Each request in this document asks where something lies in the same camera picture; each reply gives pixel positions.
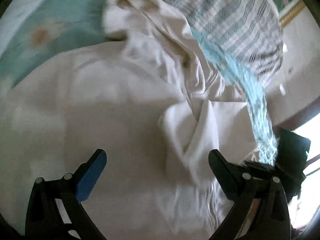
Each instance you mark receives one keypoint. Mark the white large garment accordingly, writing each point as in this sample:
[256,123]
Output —
[180,201]

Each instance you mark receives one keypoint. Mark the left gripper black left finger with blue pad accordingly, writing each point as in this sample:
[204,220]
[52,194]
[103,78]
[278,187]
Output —
[54,209]

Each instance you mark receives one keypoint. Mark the gold picture frame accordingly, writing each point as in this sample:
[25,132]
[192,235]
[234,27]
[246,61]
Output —
[292,13]

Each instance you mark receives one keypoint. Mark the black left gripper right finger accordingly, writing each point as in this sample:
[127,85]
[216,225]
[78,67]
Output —
[259,208]

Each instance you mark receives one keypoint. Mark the teal floral bed sheet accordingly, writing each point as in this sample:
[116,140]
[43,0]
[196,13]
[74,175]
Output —
[55,27]

